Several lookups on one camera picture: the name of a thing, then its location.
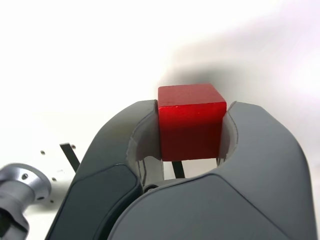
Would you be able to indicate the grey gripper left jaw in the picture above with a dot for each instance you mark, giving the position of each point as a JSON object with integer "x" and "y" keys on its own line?
{"x": 105, "y": 155}

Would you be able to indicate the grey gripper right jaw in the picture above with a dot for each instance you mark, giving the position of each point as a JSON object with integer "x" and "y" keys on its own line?
{"x": 250, "y": 195}

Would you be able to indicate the red cube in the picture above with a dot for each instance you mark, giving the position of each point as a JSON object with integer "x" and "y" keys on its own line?
{"x": 190, "y": 125}

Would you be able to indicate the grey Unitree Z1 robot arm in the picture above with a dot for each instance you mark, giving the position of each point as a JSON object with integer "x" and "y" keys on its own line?
{"x": 17, "y": 180}

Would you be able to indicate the black tape strip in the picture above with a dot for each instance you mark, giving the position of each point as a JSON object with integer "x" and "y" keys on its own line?
{"x": 70, "y": 156}

